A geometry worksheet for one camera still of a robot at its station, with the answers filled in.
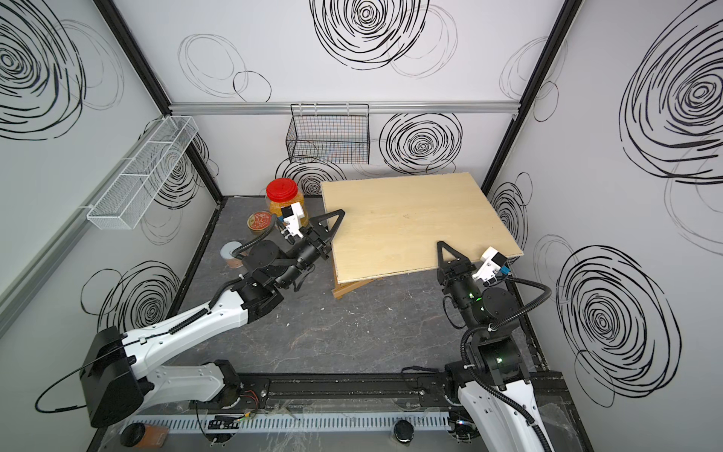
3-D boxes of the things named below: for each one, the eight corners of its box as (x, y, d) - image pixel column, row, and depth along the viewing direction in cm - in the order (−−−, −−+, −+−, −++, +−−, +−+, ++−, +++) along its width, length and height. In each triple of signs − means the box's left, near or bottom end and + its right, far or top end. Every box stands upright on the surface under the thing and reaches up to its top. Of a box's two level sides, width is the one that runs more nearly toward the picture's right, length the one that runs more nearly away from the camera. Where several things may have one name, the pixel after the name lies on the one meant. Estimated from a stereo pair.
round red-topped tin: (248, 235, 110) (244, 227, 106) (253, 219, 116) (250, 211, 112) (269, 235, 110) (265, 227, 107) (273, 219, 116) (270, 211, 112)
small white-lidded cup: (227, 270, 100) (220, 260, 95) (227, 253, 105) (220, 243, 100) (243, 266, 101) (237, 256, 96) (242, 250, 106) (236, 239, 101)
